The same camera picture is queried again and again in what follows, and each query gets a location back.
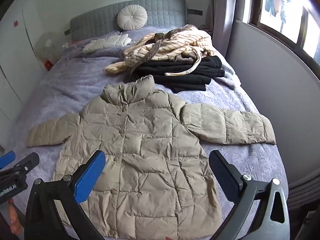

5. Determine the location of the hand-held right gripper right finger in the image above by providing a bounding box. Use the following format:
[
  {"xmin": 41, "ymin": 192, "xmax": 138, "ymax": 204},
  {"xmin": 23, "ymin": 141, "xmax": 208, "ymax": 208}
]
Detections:
[{"xmin": 209, "ymin": 150, "xmax": 290, "ymax": 240}]

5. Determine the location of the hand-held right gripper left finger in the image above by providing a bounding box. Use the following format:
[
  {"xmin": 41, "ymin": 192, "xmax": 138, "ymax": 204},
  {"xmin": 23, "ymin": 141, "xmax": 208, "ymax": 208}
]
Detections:
[{"xmin": 24, "ymin": 150, "xmax": 107, "ymax": 240}]

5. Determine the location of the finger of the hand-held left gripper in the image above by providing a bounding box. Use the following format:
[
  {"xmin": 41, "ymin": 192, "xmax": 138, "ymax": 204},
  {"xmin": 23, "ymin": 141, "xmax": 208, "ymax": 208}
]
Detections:
[
  {"xmin": 7, "ymin": 152, "xmax": 40, "ymax": 180},
  {"xmin": 0, "ymin": 151, "xmax": 16, "ymax": 170}
]

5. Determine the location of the beige puffer jacket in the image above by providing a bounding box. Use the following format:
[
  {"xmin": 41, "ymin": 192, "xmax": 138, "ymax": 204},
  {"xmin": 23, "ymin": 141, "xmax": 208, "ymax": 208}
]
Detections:
[{"xmin": 26, "ymin": 75, "xmax": 277, "ymax": 240}]

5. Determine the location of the person's left hand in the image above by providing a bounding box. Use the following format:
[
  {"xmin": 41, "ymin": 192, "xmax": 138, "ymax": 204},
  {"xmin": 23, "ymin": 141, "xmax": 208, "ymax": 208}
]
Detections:
[{"xmin": 7, "ymin": 199, "xmax": 23, "ymax": 235}]

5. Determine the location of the grey ribbed cloth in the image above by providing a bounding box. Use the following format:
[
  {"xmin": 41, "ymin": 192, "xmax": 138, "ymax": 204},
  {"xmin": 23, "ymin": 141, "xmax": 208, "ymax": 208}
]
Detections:
[{"xmin": 289, "ymin": 174, "xmax": 320, "ymax": 200}]

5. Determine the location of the lilac embossed blanket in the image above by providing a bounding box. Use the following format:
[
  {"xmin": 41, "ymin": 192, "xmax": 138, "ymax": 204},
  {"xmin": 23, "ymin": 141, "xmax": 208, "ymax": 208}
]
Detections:
[{"xmin": 12, "ymin": 25, "xmax": 288, "ymax": 240}]

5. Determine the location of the white wardrobe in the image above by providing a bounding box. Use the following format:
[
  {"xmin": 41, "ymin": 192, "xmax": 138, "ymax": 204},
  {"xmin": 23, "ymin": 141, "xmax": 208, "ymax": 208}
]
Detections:
[{"xmin": 0, "ymin": 0, "xmax": 50, "ymax": 140}]

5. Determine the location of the light grey blanket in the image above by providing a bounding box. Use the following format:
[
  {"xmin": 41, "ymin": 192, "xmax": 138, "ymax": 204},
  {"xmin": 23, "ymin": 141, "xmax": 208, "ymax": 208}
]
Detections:
[{"xmin": 210, "ymin": 52, "xmax": 242, "ymax": 89}]

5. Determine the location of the black folded garment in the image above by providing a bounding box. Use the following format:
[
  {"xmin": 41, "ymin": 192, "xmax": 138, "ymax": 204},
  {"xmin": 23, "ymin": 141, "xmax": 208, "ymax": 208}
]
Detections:
[{"xmin": 131, "ymin": 56, "xmax": 225, "ymax": 93}]

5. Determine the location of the white standing fan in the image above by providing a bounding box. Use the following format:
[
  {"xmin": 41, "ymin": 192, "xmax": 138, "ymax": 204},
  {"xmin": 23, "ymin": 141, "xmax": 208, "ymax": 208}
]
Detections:
[{"xmin": 35, "ymin": 32, "xmax": 59, "ymax": 63}]

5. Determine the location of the white folded cloth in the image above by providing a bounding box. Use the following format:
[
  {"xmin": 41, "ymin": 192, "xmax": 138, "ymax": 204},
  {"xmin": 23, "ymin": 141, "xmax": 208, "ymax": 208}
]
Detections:
[{"xmin": 82, "ymin": 34, "xmax": 132, "ymax": 54}]

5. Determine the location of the cream striped robe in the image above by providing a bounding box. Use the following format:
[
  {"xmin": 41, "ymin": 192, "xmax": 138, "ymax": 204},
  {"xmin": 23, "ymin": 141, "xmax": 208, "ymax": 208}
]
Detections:
[{"xmin": 103, "ymin": 24, "xmax": 215, "ymax": 82}]

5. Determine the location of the grey quilted headboard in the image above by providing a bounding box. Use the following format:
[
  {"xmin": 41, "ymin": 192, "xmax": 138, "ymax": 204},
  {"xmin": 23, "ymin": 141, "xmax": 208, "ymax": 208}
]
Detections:
[{"xmin": 69, "ymin": 0, "xmax": 187, "ymax": 42}]

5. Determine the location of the grey curtain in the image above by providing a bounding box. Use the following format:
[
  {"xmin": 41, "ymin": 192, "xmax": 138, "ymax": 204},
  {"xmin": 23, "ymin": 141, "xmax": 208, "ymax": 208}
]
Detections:
[{"xmin": 212, "ymin": 0, "xmax": 237, "ymax": 58}]

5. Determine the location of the round white cushion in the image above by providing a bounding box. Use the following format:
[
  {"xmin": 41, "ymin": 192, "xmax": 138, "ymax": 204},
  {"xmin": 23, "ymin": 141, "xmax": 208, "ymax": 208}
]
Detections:
[{"xmin": 117, "ymin": 5, "xmax": 148, "ymax": 31}]

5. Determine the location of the window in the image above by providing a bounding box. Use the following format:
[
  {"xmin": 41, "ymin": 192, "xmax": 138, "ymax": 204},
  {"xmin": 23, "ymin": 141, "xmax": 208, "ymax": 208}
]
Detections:
[{"xmin": 241, "ymin": 0, "xmax": 320, "ymax": 64}]

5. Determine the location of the hanging laundry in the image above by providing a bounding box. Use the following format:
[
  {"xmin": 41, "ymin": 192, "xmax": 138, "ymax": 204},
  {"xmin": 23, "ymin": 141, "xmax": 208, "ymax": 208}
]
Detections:
[{"xmin": 264, "ymin": 0, "xmax": 293, "ymax": 23}]

